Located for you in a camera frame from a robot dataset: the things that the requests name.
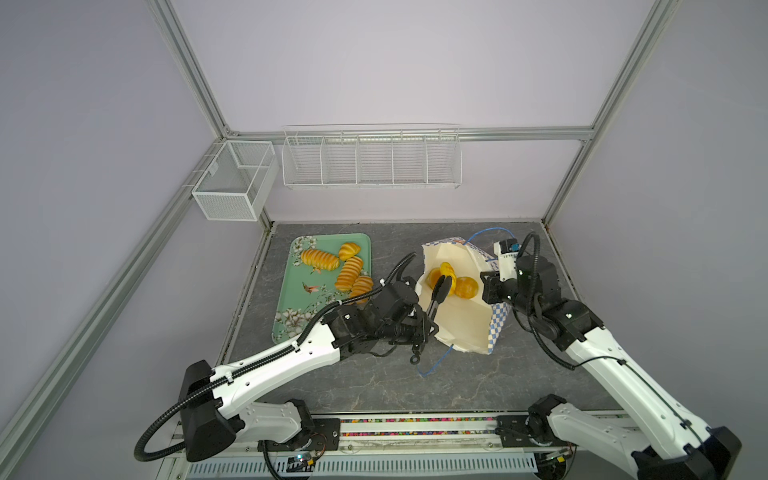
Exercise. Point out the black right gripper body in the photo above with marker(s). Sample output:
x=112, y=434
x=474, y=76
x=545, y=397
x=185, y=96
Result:
x=498, y=292

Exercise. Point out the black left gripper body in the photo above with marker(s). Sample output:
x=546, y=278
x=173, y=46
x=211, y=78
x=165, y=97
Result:
x=412, y=330

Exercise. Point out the ridged fake bread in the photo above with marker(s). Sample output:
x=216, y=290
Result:
x=362, y=285
x=348, y=274

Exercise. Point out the round fake bread roll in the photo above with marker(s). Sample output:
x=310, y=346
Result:
x=432, y=277

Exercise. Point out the oval fake bread roll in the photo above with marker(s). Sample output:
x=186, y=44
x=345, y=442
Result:
x=446, y=270

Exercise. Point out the checkered paper bag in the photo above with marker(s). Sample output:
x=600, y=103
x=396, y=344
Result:
x=466, y=326

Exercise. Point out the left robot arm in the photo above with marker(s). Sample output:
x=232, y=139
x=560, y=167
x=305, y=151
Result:
x=219, y=405

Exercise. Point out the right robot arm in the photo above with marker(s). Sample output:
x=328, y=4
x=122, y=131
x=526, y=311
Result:
x=668, y=442

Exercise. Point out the green floral tray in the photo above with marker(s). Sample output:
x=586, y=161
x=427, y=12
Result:
x=306, y=290

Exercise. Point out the small white mesh basket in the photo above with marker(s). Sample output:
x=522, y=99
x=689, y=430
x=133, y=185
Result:
x=237, y=181

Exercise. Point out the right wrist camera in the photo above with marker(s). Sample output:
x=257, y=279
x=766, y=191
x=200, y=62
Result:
x=506, y=252

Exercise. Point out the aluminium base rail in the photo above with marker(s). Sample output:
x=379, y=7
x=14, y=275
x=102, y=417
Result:
x=435, y=445

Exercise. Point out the long white wire basket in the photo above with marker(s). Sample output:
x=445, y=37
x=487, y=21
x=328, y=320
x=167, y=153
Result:
x=388, y=155

